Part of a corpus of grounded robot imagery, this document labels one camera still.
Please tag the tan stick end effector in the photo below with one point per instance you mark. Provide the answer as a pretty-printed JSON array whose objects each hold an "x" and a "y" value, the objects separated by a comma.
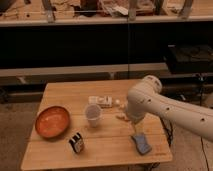
[{"x": 138, "y": 128}]

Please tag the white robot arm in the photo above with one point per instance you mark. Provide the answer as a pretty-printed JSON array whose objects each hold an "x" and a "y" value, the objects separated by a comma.
[{"x": 145, "y": 97}]

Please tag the blue sponge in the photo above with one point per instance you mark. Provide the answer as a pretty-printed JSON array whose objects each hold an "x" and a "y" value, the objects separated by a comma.
[{"x": 141, "y": 143}]

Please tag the orange toy carrot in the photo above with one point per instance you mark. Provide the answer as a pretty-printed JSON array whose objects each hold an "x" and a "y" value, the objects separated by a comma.
[{"x": 122, "y": 117}]

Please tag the wooden folding table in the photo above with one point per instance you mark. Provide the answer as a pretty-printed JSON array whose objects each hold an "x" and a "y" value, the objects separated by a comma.
[{"x": 109, "y": 144}]

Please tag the white tube box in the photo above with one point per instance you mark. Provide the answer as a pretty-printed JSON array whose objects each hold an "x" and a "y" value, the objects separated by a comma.
[{"x": 103, "y": 101}]

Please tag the clear plastic cup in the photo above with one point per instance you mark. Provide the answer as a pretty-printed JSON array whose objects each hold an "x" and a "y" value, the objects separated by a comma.
[{"x": 92, "y": 114}]

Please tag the black box on right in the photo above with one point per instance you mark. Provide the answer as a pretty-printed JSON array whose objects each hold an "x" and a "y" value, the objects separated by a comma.
[{"x": 182, "y": 59}]

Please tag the orange bowl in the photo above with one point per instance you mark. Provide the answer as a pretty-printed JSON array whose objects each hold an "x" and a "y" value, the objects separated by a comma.
[{"x": 52, "y": 122}]

